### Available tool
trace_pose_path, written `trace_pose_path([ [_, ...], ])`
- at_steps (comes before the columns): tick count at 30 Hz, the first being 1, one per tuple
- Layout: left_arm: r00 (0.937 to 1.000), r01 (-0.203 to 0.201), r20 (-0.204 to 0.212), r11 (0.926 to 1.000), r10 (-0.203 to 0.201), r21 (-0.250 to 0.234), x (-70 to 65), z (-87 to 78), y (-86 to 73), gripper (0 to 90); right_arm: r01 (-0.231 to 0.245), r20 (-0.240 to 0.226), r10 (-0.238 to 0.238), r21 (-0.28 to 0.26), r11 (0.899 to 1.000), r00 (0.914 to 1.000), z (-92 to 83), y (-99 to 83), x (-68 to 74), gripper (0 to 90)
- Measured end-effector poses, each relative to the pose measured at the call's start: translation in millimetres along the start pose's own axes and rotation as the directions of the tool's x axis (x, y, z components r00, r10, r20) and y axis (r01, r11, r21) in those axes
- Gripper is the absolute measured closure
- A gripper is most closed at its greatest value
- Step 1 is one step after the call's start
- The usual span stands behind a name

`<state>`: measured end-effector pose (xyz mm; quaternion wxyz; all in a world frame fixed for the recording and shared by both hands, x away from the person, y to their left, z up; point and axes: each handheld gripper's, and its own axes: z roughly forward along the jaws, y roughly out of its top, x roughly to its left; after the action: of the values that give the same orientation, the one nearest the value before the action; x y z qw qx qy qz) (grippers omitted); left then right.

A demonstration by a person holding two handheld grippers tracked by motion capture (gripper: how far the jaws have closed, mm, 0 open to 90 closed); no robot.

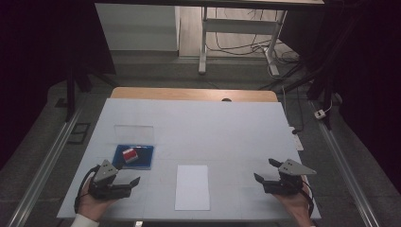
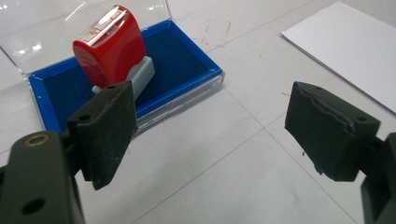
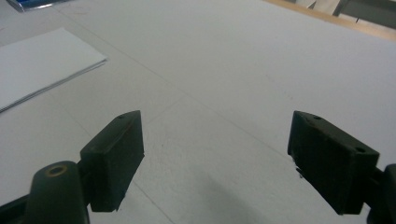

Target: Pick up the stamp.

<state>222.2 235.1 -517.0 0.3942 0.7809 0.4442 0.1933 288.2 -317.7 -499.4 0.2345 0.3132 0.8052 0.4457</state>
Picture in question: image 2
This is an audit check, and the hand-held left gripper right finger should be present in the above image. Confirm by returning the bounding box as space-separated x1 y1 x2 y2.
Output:
284 81 381 182

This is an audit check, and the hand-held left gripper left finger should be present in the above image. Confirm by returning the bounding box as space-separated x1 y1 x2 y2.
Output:
66 81 138 191

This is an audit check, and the red self-inking stamp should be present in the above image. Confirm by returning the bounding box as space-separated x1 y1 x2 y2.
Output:
72 4 156 96

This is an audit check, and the white paper sheet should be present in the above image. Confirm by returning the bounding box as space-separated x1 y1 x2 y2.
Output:
279 0 396 115

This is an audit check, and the blue ink pad clear lid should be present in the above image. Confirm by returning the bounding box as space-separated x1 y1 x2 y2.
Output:
0 0 226 136

